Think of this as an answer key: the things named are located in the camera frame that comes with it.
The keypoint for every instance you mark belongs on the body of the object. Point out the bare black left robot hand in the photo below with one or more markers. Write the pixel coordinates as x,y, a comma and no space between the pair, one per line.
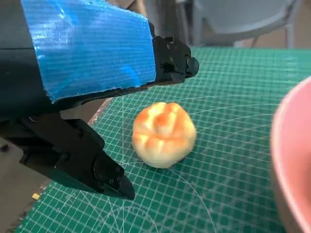
85,48

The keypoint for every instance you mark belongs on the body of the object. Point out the round toy bread bun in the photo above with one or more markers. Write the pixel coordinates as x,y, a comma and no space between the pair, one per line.
162,136

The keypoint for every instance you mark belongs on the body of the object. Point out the pink bowl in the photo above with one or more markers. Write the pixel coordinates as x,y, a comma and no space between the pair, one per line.
294,150

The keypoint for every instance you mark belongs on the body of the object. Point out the green cutting mat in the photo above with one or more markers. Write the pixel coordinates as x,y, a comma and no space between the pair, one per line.
230,97

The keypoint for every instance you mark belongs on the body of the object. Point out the small yellow tape scrap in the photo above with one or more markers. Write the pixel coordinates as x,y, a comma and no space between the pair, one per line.
36,196

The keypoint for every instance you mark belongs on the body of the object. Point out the grey mesh chair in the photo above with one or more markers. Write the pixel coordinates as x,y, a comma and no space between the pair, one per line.
243,14

